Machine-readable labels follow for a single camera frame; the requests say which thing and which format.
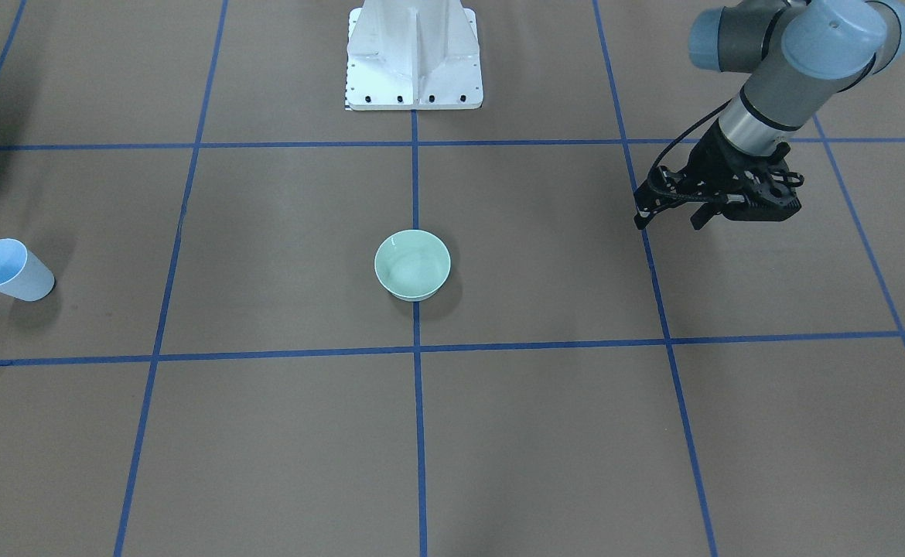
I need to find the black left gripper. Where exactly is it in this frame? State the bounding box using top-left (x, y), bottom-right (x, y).
top-left (633, 125), bottom-right (803, 231)

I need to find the mint green bowl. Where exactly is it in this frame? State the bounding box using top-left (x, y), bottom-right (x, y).
top-left (374, 229), bottom-right (452, 302)

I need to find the light blue plastic cup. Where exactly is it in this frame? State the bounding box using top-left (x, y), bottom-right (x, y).
top-left (0, 237), bottom-right (56, 302)

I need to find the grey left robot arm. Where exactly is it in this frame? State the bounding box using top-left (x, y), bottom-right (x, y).
top-left (635, 1), bottom-right (905, 230)

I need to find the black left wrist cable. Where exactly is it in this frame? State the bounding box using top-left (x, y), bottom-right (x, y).
top-left (650, 101), bottom-right (732, 190)

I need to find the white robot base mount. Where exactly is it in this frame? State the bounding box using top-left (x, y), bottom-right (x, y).
top-left (344, 1), bottom-right (484, 111)

